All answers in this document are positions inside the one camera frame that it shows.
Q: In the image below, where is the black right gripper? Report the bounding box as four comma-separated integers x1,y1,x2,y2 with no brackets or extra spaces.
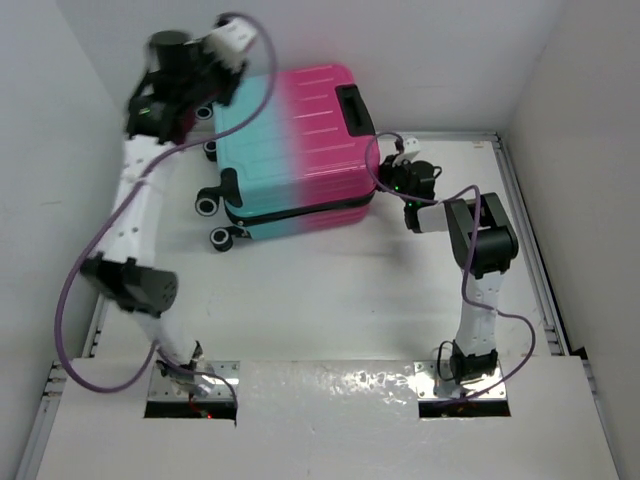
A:
367,153,413,206

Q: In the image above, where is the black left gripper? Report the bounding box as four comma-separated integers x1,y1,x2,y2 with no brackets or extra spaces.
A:
183,37,248,111

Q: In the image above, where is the pink suitcase with dark lining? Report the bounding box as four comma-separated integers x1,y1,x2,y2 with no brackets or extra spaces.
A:
195,64,379,252

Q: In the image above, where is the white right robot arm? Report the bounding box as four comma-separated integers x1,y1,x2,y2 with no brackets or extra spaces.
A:
378,154,519,384

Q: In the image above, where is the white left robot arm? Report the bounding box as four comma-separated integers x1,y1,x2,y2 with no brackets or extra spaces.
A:
72,18,257,379

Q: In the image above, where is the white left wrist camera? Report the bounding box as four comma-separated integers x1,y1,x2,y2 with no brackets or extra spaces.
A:
203,18,258,71

